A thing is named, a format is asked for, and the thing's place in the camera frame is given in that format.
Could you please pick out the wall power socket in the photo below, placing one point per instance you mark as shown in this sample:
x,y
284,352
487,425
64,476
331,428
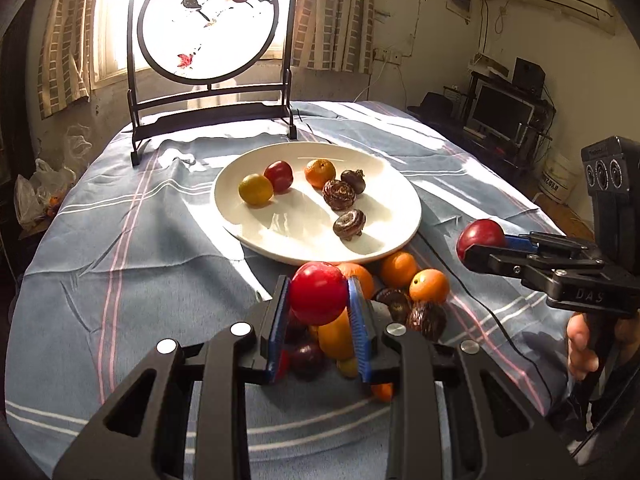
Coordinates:
x,y
389,54

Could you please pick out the person's right hand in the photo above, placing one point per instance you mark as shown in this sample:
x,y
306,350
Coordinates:
x,y
579,347

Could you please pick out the black speaker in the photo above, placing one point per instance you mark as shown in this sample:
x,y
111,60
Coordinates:
x,y
529,76

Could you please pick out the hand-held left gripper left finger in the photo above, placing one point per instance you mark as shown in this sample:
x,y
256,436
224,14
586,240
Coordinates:
x,y
276,332

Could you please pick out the yellow-orange tangerine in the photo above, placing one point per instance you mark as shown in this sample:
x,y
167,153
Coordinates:
x,y
336,336

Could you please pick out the small yellow tangerine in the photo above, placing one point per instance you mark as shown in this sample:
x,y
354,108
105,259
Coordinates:
x,y
348,366

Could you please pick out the clear plastic bag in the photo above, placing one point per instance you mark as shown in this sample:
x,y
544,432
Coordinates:
x,y
42,192

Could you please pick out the orange tangerine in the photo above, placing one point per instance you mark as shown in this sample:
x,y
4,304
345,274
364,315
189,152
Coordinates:
x,y
383,391
429,286
398,269
320,172
361,279

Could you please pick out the computer monitor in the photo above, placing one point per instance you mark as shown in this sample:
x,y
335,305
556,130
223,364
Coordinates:
x,y
501,111

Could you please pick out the white bucket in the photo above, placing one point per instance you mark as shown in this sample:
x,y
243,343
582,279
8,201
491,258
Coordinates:
x,y
557,176

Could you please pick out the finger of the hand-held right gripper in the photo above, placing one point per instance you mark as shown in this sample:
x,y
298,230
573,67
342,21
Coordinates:
x,y
522,243
492,262

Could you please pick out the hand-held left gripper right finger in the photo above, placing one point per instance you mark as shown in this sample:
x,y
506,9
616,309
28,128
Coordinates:
x,y
361,332

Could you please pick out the black hat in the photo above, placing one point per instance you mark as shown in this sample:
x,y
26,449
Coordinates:
x,y
434,105

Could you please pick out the dark purple plum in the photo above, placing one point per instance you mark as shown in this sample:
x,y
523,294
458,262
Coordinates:
x,y
306,361
295,331

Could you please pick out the dark red plum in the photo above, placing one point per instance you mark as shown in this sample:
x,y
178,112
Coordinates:
x,y
479,237

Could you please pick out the bright red plum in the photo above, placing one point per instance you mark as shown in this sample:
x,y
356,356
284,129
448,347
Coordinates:
x,y
319,294

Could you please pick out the white round plate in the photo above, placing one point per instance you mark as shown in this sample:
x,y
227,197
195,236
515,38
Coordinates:
x,y
300,230

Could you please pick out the dark brown water chestnut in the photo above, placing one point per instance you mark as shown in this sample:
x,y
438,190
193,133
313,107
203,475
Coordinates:
x,y
426,320
349,224
339,194
395,302
353,178

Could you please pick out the round painted screen on stand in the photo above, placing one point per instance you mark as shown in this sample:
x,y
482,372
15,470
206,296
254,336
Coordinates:
x,y
207,25

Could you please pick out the black metal rack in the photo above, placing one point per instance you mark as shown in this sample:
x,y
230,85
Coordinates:
x,y
515,130

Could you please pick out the yellow-green tangerine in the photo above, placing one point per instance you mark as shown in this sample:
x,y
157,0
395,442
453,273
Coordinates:
x,y
256,189

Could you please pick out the checked curtain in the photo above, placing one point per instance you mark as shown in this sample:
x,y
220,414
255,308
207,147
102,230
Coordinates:
x,y
67,35
332,12

